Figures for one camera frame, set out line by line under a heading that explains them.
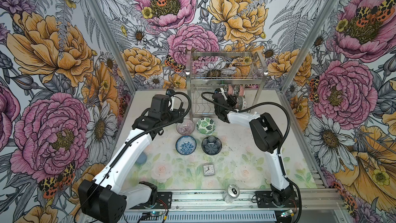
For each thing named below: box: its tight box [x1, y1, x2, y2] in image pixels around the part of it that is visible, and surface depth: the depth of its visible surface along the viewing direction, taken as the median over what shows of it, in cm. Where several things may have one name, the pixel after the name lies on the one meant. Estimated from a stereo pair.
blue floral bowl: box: [175, 135, 197, 156], surface depth 93 cm
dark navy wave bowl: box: [201, 135, 223, 156], surface depth 91 cm
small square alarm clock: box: [203, 162, 216, 177], surface depth 83 cm
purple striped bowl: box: [176, 118, 196, 136], surface depth 101 cm
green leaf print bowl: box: [195, 117, 217, 135], surface depth 101 cm
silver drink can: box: [222, 183, 241, 204], surface depth 66 cm
